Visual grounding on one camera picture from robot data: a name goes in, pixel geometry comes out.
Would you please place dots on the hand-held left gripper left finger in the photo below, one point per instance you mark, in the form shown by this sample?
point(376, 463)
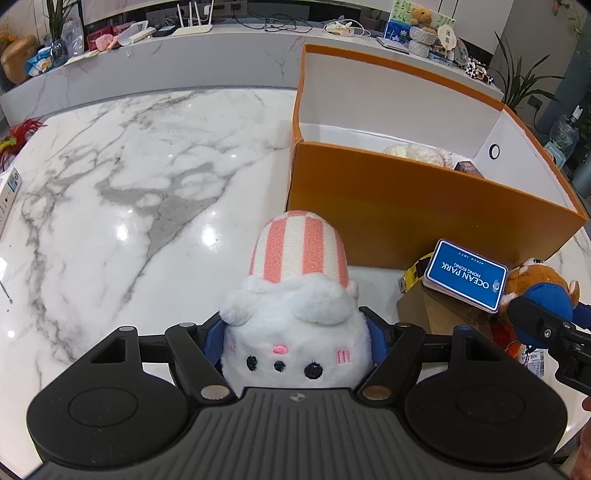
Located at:
point(213, 344)

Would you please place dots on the white plush pink striped hat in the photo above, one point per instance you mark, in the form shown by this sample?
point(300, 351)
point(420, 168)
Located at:
point(295, 318)

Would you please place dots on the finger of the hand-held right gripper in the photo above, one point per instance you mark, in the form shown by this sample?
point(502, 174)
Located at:
point(540, 321)

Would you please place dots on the white product box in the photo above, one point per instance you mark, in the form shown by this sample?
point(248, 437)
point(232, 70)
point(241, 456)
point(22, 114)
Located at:
point(9, 198)

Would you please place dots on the clear water bottle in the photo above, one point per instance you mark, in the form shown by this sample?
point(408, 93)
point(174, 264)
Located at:
point(565, 131)

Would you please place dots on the tall potted plant black pot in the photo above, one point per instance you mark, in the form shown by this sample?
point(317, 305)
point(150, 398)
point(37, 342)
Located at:
point(524, 85)

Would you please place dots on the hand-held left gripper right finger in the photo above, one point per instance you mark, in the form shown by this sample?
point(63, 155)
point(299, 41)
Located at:
point(377, 339)

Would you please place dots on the white flat device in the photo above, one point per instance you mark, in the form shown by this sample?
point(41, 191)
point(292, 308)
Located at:
point(138, 33)

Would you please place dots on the wall socket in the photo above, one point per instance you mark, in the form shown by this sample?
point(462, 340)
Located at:
point(534, 102)

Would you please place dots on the brown round vase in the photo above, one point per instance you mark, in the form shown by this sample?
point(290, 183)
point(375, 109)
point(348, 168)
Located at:
point(18, 57)

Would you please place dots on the round paper fan sign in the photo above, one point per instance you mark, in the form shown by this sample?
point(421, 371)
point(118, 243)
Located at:
point(447, 40)

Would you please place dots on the black white cow figurines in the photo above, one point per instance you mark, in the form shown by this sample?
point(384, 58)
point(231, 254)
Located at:
point(479, 71)

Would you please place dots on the green leafy potted plant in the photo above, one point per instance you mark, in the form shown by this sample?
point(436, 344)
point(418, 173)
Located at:
point(57, 18)

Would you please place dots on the pink soft item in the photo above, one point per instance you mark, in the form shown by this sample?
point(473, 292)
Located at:
point(105, 42)

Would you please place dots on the stacked grey ceramic pots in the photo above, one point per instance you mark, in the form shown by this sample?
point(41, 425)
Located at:
point(422, 40)

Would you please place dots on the dried yellow grass bunch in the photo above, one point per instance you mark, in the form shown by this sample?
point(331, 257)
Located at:
point(8, 34)

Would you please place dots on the brown bear plush blue hat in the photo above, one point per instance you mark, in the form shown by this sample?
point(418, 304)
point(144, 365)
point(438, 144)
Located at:
point(538, 277)

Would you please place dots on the small black box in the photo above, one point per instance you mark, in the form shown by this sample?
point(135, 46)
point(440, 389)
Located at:
point(164, 32)

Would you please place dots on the orange cardboard storage box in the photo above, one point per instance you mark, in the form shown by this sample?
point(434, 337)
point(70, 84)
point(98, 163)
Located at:
point(415, 207)

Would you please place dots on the red feather toy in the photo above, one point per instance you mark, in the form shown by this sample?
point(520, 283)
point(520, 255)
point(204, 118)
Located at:
point(21, 131)

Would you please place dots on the small brown cardboard box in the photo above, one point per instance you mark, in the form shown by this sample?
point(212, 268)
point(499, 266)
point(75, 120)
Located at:
point(429, 314)

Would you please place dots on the grey closed laptop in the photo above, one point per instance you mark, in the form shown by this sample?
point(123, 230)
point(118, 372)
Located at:
point(392, 45)

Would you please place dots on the small dark brown box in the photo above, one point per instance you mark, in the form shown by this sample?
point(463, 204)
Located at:
point(468, 169)

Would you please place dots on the cream crochet bunny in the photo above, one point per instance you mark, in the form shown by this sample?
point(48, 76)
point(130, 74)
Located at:
point(415, 153)

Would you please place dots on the yellow black tape measure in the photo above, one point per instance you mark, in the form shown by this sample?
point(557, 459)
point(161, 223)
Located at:
point(413, 272)

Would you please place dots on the clear plastic bag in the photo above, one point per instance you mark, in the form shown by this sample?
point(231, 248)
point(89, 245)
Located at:
point(73, 39)

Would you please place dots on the white wifi router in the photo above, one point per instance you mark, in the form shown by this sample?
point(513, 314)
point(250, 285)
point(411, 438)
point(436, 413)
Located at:
point(191, 30)

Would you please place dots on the blue snack bags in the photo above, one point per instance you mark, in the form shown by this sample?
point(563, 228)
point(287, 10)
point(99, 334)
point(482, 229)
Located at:
point(40, 62)

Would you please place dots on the small teddy bear display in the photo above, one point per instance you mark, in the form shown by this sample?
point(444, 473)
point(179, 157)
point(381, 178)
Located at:
point(397, 18)

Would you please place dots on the small brown teddy bear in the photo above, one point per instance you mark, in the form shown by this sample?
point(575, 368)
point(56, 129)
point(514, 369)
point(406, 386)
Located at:
point(421, 16)

